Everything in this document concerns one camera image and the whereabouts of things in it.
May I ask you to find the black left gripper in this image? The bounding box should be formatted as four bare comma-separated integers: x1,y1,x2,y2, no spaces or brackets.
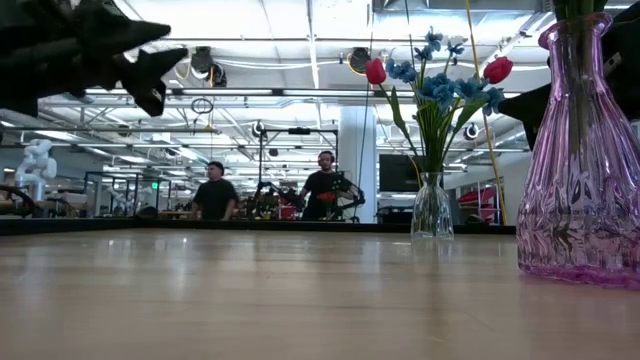
0,0,189,118

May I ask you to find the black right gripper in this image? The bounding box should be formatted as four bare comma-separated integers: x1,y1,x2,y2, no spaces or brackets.
498,4,640,150

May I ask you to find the red tulip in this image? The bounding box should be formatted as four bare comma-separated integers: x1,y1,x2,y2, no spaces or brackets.
439,55,515,166
364,57,424,161

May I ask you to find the bouquet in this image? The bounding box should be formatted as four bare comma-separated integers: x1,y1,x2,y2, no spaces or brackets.
384,27,507,176

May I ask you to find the purple ribbed glass vase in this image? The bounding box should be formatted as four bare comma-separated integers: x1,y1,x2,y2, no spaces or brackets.
516,12,640,291

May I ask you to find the clear ribbed glass vase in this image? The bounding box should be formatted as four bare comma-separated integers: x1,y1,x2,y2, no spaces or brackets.
410,172,455,242

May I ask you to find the long ceiling light bar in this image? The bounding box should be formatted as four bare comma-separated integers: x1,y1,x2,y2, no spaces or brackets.
169,88,464,98

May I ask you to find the red rack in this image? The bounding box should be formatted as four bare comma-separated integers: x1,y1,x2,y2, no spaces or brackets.
457,185,501,224

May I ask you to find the black framed workcell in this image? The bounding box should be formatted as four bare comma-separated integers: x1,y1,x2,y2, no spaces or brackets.
83,171,174,219

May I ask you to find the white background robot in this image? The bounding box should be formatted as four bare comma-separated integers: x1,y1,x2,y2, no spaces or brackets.
14,138,59,202

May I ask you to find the black monitor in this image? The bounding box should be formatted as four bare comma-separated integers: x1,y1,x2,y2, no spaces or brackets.
378,153,426,194

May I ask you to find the person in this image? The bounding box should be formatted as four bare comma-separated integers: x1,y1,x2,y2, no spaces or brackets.
298,150,354,222
191,160,240,222

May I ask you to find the white square column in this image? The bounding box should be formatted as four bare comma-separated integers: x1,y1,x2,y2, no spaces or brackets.
338,104,377,224

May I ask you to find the black curved chair part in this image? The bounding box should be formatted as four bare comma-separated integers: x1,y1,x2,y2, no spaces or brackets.
0,184,37,219

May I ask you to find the yellow hanging cable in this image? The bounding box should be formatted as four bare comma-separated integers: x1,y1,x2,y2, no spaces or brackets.
464,0,508,225

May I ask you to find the black hanging cable loop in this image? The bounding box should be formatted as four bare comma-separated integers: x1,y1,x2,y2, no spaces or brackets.
190,96,215,116

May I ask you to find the black metal frame stand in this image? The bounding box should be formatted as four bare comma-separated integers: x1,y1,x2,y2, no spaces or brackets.
258,127,340,221

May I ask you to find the black table edge rail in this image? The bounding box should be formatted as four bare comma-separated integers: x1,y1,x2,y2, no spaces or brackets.
0,218,519,236

